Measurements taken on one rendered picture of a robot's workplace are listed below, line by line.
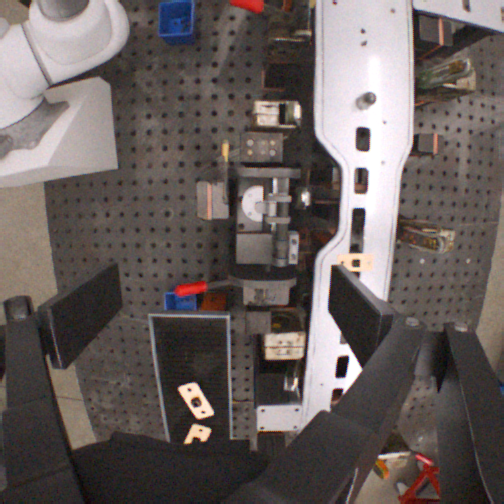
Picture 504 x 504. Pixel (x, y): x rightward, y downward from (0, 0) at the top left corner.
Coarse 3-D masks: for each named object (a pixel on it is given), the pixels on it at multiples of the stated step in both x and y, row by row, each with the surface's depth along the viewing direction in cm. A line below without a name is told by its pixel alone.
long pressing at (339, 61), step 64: (320, 0) 51; (384, 0) 51; (320, 64) 54; (384, 64) 55; (320, 128) 58; (384, 128) 58; (384, 192) 61; (320, 256) 64; (384, 256) 64; (320, 320) 68
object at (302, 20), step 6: (300, 0) 37; (306, 0) 37; (300, 6) 39; (306, 6) 39; (300, 12) 41; (306, 12) 40; (300, 18) 43; (306, 18) 42; (300, 24) 45; (306, 24) 44; (306, 30) 47
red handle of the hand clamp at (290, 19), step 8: (232, 0) 39; (240, 0) 39; (248, 0) 40; (256, 0) 41; (248, 8) 41; (256, 8) 41; (264, 8) 42; (272, 8) 43; (272, 16) 44; (280, 16) 44; (288, 16) 45
